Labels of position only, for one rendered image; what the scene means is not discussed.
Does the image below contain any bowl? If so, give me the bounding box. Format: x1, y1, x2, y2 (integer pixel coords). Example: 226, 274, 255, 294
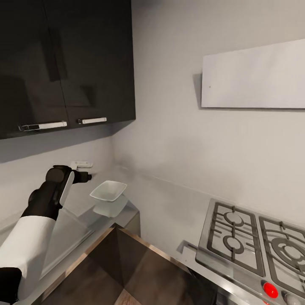
90, 180, 127, 202

